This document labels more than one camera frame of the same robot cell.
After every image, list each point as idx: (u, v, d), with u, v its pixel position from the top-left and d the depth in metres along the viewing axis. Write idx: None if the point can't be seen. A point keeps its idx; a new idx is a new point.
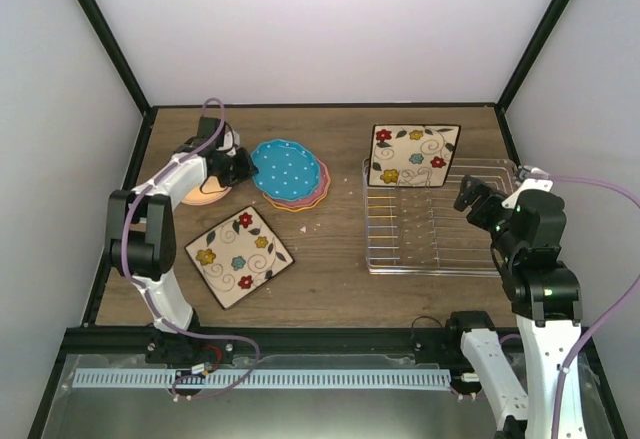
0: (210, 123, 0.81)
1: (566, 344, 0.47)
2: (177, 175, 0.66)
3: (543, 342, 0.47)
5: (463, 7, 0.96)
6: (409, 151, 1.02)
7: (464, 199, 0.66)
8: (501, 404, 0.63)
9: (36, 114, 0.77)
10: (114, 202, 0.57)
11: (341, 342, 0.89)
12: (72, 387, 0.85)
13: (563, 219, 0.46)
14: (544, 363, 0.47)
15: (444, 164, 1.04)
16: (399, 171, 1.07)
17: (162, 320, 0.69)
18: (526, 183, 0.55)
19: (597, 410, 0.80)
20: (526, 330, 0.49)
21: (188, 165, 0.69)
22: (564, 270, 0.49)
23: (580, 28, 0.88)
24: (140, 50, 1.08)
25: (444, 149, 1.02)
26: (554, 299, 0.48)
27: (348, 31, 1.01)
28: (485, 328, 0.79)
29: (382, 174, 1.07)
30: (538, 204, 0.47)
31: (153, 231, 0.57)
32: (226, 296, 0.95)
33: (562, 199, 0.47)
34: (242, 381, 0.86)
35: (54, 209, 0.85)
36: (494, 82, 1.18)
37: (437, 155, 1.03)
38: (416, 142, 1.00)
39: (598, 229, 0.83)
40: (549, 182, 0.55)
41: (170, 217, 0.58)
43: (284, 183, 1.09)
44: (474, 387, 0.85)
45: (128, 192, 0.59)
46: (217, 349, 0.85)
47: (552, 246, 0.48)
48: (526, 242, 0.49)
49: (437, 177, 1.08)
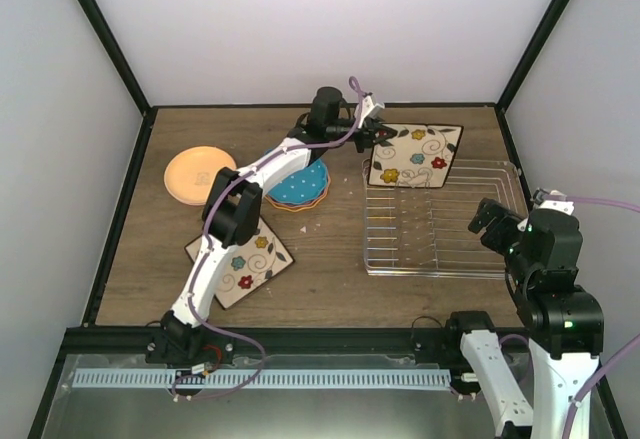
0: (323, 108, 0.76)
1: (582, 376, 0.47)
2: (279, 164, 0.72)
3: (558, 374, 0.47)
5: (463, 4, 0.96)
6: (410, 152, 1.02)
7: (478, 220, 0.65)
8: (500, 408, 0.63)
9: (37, 112, 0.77)
10: (222, 177, 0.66)
11: (342, 342, 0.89)
12: (72, 387, 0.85)
13: (579, 238, 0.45)
14: (556, 393, 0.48)
15: (444, 164, 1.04)
16: (399, 171, 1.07)
17: (190, 295, 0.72)
18: (544, 204, 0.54)
19: (598, 413, 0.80)
20: (539, 357, 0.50)
21: (291, 157, 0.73)
22: (584, 296, 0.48)
23: (581, 26, 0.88)
24: (139, 49, 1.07)
25: (445, 149, 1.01)
26: (576, 327, 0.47)
27: (347, 30, 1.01)
28: (485, 329, 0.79)
29: (382, 174, 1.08)
30: (551, 224, 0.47)
31: (241, 211, 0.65)
32: (226, 296, 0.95)
33: (576, 219, 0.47)
34: (252, 381, 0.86)
35: (52, 211, 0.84)
36: (494, 82, 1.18)
37: (438, 156, 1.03)
38: (417, 143, 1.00)
39: (598, 230, 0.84)
40: (568, 205, 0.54)
41: (256, 205, 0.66)
43: (291, 187, 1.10)
44: (474, 387, 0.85)
45: (232, 172, 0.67)
46: (217, 348, 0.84)
47: (568, 267, 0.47)
48: (541, 264, 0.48)
49: (436, 178, 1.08)
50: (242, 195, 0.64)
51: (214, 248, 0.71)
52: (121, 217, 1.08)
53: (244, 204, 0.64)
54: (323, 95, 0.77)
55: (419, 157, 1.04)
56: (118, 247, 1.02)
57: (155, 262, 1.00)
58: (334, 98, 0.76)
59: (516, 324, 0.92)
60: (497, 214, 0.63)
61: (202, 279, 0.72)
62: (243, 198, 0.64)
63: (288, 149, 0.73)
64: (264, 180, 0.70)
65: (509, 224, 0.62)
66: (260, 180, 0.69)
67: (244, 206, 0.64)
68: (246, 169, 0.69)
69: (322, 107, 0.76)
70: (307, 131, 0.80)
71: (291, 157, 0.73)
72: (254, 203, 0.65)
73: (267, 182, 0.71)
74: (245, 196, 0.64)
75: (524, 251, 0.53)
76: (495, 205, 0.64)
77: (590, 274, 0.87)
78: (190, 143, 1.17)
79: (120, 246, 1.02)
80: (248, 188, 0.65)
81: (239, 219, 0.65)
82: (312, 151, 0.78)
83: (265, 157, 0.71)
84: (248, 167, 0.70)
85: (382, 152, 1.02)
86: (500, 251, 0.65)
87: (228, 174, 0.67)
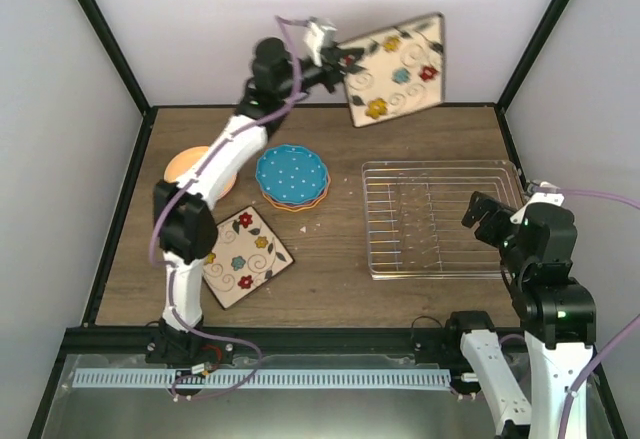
0: (267, 75, 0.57)
1: (577, 366, 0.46)
2: (226, 159, 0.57)
3: (553, 363, 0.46)
5: (463, 4, 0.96)
6: (391, 68, 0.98)
7: (471, 215, 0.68)
8: (500, 407, 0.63)
9: (37, 113, 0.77)
10: (157, 194, 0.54)
11: (342, 341, 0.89)
12: (72, 387, 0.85)
13: (574, 232, 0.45)
14: (552, 384, 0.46)
15: (436, 72, 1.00)
16: (386, 98, 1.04)
17: (173, 309, 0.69)
18: (534, 195, 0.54)
19: (596, 410, 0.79)
20: (534, 348, 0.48)
21: (241, 143, 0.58)
22: (578, 288, 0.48)
23: (581, 26, 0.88)
24: (139, 50, 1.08)
25: (430, 49, 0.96)
26: (567, 319, 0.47)
27: (347, 29, 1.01)
28: (485, 329, 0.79)
29: (368, 109, 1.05)
30: (546, 217, 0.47)
31: (190, 229, 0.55)
32: (226, 296, 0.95)
33: (572, 213, 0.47)
34: (247, 381, 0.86)
35: (51, 211, 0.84)
36: (495, 82, 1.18)
37: (423, 62, 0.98)
38: (393, 53, 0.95)
39: (597, 230, 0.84)
40: (559, 197, 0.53)
41: (207, 216, 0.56)
43: (291, 187, 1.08)
44: (474, 387, 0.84)
45: (170, 184, 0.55)
46: (217, 349, 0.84)
47: (563, 261, 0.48)
48: (536, 257, 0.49)
49: (433, 89, 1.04)
50: (187, 213, 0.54)
51: (175, 266, 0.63)
52: (121, 217, 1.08)
53: (191, 221, 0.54)
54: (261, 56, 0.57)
55: (403, 73, 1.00)
56: (118, 247, 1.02)
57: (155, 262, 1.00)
58: (276, 56, 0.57)
59: (516, 324, 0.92)
60: (490, 208, 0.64)
61: (180, 293, 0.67)
62: (188, 214, 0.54)
63: (233, 136, 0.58)
64: (213, 184, 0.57)
65: (500, 217, 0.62)
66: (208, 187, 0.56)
67: (190, 226, 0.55)
68: (186, 178, 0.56)
69: (265, 73, 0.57)
70: (253, 97, 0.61)
71: (240, 145, 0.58)
72: (203, 216, 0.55)
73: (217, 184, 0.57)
74: (189, 213, 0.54)
75: (520, 243, 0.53)
76: (489, 199, 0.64)
77: (590, 275, 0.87)
78: (190, 143, 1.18)
79: (120, 246, 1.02)
80: (191, 201, 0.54)
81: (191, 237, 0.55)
82: (267, 125, 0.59)
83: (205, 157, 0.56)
84: (188, 174, 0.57)
85: (356, 80, 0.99)
86: (495, 245, 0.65)
87: (163, 190, 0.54)
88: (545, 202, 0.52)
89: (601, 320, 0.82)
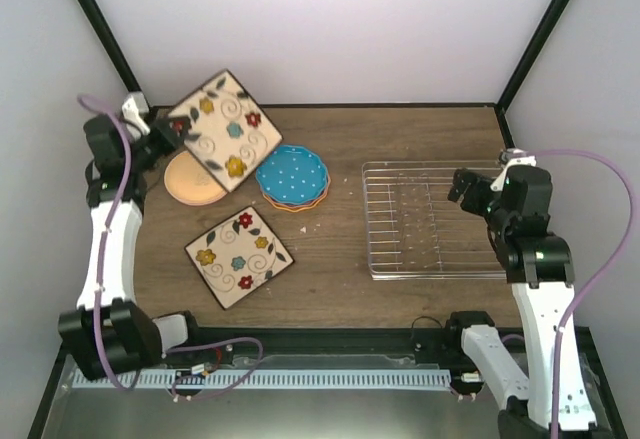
0: (105, 143, 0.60)
1: (561, 307, 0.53)
2: (118, 250, 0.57)
3: (540, 305, 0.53)
5: (462, 4, 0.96)
6: (224, 125, 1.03)
7: (456, 190, 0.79)
8: (503, 385, 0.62)
9: (37, 112, 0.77)
10: (74, 330, 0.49)
11: (341, 341, 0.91)
12: (72, 387, 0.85)
13: (549, 187, 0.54)
14: (540, 323, 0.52)
15: (258, 115, 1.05)
16: (238, 155, 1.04)
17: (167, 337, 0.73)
18: (509, 161, 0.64)
19: (597, 411, 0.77)
20: (521, 294, 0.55)
21: (120, 230, 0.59)
22: (555, 237, 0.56)
23: (581, 25, 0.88)
24: (139, 50, 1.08)
25: (239, 98, 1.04)
26: (545, 263, 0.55)
27: (346, 28, 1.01)
28: (485, 325, 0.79)
29: (226, 168, 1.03)
30: (525, 176, 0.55)
31: (130, 335, 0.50)
32: (226, 296, 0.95)
33: (547, 173, 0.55)
34: (242, 381, 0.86)
35: (52, 210, 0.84)
36: (495, 82, 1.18)
37: (245, 110, 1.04)
38: (212, 111, 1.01)
39: (596, 230, 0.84)
40: (531, 158, 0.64)
41: (138, 312, 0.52)
43: (291, 187, 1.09)
44: (474, 387, 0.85)
45: (77, 311, 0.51)
46: (217, 349, 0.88)
47: (541, 214, 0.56)
48: (517, 212, 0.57)
49: (268, 129, 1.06)
50: (117, 322, 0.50)
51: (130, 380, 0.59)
52: None
53: (125, 328, 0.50)
54: (91, 132, 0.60)
55: (236, 126, 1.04)
56: None
57: (155, 262, 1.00)
58: (106, 121, 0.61)
59: (516, 325, 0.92)
60: (471, 180, 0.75)
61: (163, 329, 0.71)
62: (119, 323, 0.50)
63: (111, 226, 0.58)
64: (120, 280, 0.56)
65: (481, 186, 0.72)
66: (117, 282, 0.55)
67: (123, 333, 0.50)
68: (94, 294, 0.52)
69: (102, 141, 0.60)
70: (105, 181, 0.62)
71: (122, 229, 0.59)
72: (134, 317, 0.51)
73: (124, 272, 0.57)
74: (120, 321, 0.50)
75: (502, 206, 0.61)
76: (470, 173, 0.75)
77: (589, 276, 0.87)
78: None
79: None
80: (114, 310, 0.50)
81: (135, 341, 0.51)
82: (128, 197, 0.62)
83: (100, 254, 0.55)
84: (91, 285, 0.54)
85: (199, 147, 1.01)
86: (479, 213, 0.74)
87: (74, 321, 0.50)
88: (521, 163, 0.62)
89: (602, 321, 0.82)
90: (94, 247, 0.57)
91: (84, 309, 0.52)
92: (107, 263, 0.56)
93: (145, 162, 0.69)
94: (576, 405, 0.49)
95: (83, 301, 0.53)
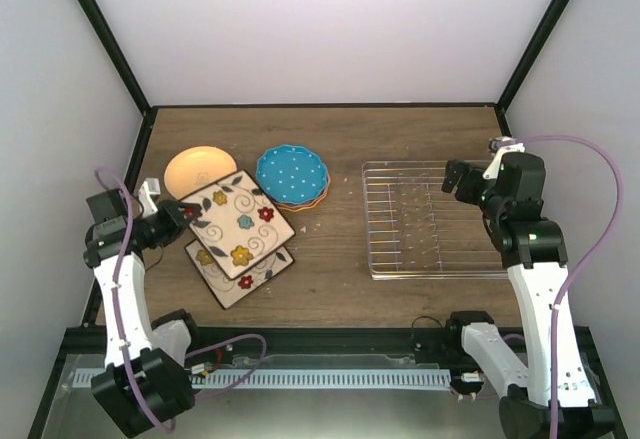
0: (103, 198, 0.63)
1: (555, 286, 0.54)
2: (132, 304, 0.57)
3: (534, 285, 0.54)
5: (461, 5, 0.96)
6: (234, 218, 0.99)
7: (449, 180, 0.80)
8: (503, 374, 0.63)
9: (36, 112, 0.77)
10: (108, 388, 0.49)
11: (341, 341, 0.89)
12: (72, 387, 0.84)
13: (541, 172, 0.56)
14: (536, 303, 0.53)
15: (272, 210, 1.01)
16: (245, 245, 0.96)
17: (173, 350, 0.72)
18: (499, 151, 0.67)
19: None
20: (516, 277, 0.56)
21: (128, 282, 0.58)
22: (548, 221, 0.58)
23: (582, 25, 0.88)
24: (139, 51, 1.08)
25: (254, 194, 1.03)
26: (539, 245, 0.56)
27: (346, 28, 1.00)
28: (485, 322, 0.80)
29: (232, 257, 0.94)
30: (519, 162, 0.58)
31: (164, 381, 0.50)
32: (226, 296, 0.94)
33: (540, 159, 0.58)
34: (242, 381, 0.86)
35: (52, 210, 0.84)
36: (495, 81, 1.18)
37: (258, 206, 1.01)
38: (225, 205, 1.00)
39: (594, 230, 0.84)
40: (519, 146, 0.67)
41: (170, 358, 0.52)
43: (291, 186, 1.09)
44: (474, 387, 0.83)
45: (110, 369, 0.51)
46: (218, 349, 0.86)
47: (534, 200, 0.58)
48: (511, 197, 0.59)
49: (279, 223, 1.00)
50: (150, 371, 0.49)
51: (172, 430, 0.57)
52: None
53: (159, 376, 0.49)
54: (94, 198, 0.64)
55: (247, 219, 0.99)
56: None
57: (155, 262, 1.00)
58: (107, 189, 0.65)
59: (516, 325, 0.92)
60: (462, 171, 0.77)
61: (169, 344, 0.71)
62: (152, 372, 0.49)
63: (119, 281, 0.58)
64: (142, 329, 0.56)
65: (473, 177, 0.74)
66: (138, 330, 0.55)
67: (156, 383, 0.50)
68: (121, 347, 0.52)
69: (103, 200, 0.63)
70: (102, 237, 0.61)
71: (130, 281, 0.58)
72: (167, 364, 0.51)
73: (144, 322, 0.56)
74: (153, 370, 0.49)
75: (497, 195, 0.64)
76: (461, 164, 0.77)
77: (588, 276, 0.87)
78: (190, 143, 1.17)
79: None
80: (145, 361, 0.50)
81: (171, 387, 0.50)
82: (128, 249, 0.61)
83: (115, 313, 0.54)
84: (115, 343, 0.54)
85: (206, 233, 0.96)
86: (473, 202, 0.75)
87: (107, 380, 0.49)
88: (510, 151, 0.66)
89: (601, 322, 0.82)
90: (109, 303, 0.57)
91: (116, 366, 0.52)
92: (125, 318, 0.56)
93: (146, 238, 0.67)
94: (575, 382, 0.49)
95: (111, 359, 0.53)
